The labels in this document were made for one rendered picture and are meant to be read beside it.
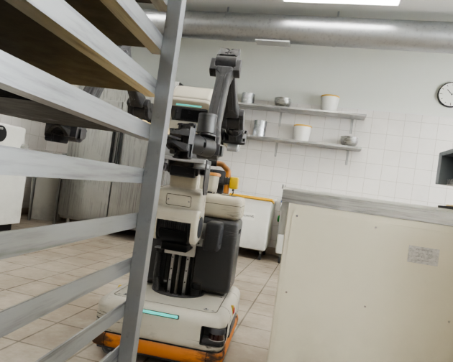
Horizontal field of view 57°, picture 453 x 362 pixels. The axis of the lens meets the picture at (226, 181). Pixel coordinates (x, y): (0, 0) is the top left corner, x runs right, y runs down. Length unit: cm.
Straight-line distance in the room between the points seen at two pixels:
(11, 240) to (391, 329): 152
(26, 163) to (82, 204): 518
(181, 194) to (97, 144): 372
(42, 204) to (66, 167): 590
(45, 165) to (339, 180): 533
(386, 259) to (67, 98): 142
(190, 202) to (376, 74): 439
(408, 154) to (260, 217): 209
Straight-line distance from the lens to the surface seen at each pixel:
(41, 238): 56
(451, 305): 184
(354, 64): 602
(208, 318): 198
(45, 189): 645
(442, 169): 229
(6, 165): 49
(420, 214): 178
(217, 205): 221
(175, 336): 202
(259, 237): 516
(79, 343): 74
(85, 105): 61
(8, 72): 48
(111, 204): 548
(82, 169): 62
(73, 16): 58
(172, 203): 200
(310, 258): 172
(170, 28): 90
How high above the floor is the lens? 88
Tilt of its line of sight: level
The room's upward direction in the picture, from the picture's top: 8 degrees clockwise
